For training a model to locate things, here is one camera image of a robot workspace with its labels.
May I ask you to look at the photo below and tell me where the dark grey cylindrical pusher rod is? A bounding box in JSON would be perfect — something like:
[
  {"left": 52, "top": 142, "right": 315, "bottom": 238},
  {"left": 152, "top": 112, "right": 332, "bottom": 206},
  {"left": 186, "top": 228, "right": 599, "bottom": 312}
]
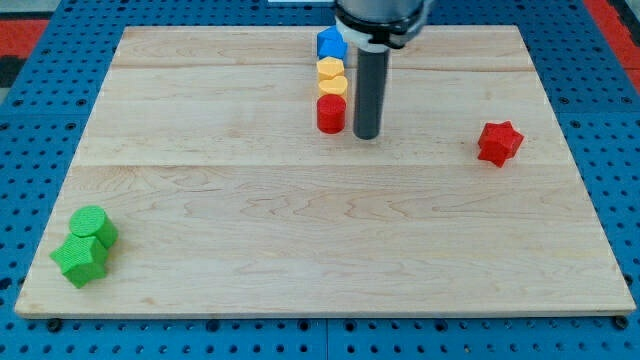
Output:
[{"left": 353, "top": 49, "right": 389, "bottom": 140}]

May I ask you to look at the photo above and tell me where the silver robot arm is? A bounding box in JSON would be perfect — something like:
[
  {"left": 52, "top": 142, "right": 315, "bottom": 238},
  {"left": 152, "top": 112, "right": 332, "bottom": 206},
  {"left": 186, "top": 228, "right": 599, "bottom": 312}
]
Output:
[{"left": 335, "top": 0, "right": 434, "bottom": 140}]

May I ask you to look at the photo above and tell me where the red star block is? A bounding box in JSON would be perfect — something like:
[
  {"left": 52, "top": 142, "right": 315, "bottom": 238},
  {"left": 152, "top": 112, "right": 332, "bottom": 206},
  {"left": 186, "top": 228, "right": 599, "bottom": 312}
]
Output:
[{"left": 477, "top": 121, "right": 524, "bottom": 168}]

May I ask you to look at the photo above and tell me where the yellow heart block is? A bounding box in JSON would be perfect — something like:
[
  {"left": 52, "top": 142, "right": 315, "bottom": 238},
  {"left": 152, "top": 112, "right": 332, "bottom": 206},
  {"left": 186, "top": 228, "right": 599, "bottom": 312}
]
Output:
[{"left": 318, "top": 76, "right": 349, "bottom": 99}]

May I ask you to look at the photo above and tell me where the yellow hexagon block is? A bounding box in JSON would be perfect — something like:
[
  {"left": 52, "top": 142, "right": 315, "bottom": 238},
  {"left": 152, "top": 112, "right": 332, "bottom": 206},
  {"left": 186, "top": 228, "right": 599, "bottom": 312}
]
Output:
[{"left": 316, "top": 56, "right": 345, "bottom": 82}]

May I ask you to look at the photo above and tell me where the red cylinder block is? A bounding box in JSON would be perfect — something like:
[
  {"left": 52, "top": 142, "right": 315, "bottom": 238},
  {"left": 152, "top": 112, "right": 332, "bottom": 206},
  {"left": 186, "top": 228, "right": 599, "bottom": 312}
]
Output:
[{"left": 316, "top": 94, "right": 346, "bottom": 134}]

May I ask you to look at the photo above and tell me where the blue cube block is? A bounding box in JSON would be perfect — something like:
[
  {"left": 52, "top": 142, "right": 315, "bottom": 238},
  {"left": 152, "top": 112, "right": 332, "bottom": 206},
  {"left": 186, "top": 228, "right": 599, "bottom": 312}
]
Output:
[{"left": 316, "top": 26, "right": 348, "bottom": 61}]

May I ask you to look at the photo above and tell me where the light wooden board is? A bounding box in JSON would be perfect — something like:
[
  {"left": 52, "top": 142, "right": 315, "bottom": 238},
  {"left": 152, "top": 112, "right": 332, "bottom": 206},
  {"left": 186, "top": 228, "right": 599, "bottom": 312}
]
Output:
[{"left": 15, "top": 26, "right": 636, "bottom": 319}]

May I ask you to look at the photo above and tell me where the green cylinder block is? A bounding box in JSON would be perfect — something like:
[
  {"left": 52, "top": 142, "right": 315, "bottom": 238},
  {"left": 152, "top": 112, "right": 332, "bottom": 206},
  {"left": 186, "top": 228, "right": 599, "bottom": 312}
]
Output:
[{"left": 69, "top": 205, "right": 118, "bottom": 249}]

